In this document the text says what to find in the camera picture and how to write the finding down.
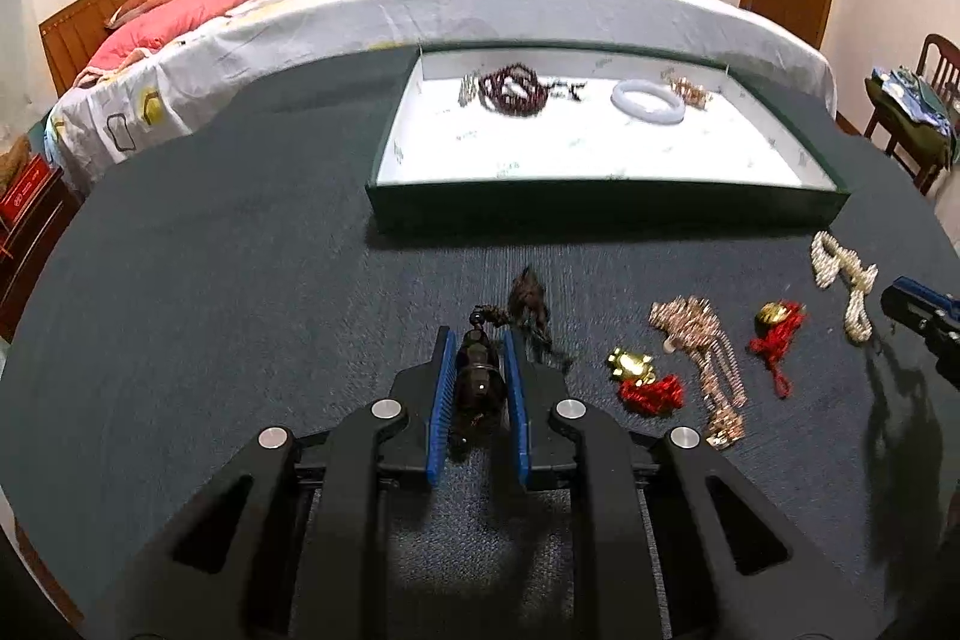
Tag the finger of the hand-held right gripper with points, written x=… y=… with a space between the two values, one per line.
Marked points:
x=926 y=314

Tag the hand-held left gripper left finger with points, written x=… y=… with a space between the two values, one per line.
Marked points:
x=442 y=407

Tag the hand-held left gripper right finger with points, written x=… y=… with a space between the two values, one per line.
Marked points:
x=517 y=415

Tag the black bead tassel pendant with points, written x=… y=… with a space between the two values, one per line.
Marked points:
x=476 y=377

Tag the black tray with white lining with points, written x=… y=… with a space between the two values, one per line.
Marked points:
x=600 y=153

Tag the silver crystal brooch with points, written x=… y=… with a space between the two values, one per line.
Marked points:
x=469 y=89

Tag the white jade bangle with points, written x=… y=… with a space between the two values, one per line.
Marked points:
x=622 y=104

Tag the gold charm with red tassel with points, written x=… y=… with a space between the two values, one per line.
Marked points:
x=776 y=329
x=652 y=392

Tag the pile of clothes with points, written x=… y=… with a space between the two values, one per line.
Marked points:
x=915 y=108

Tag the wooden chair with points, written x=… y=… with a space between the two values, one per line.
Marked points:
x=941 y=55

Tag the bed with patterned sheet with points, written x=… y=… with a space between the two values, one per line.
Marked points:
x=450 y=3

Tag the dark wooden nightstand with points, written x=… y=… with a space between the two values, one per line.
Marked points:
x=30 y=257

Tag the large red box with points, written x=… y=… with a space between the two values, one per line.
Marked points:
x=30 y=190

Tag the pink pillow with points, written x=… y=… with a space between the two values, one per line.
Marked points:
x=165 y=21

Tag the brown teddy bear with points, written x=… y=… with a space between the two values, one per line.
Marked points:
x=13 y=156

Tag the wooden headboard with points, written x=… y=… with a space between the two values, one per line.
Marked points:
x=82 y=21

